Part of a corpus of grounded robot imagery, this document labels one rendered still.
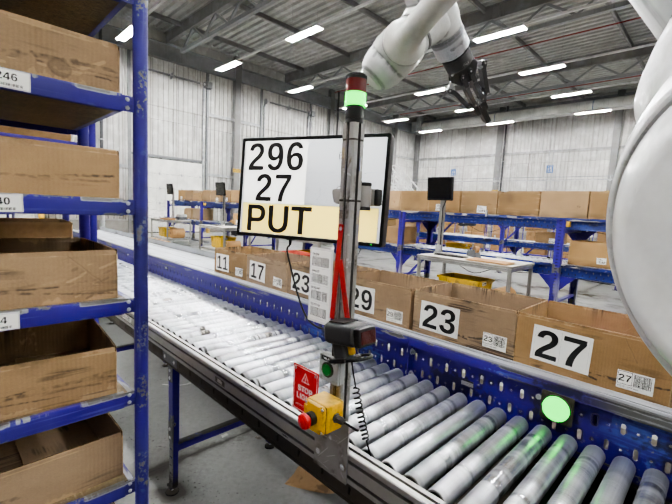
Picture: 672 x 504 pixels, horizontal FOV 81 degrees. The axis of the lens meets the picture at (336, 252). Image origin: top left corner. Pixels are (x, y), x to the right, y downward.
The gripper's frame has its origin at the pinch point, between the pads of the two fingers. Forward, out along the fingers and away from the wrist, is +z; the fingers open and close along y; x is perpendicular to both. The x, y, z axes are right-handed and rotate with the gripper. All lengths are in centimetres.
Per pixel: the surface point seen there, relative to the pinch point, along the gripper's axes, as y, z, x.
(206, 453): -197, 75, 14
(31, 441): -138, -31, -41
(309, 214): -57, -14, -9
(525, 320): -26, 50, -34
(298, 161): -51, -24, 2
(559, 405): -33, 56, -58
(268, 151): -57, -29, 10
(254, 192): -68, -24, 6
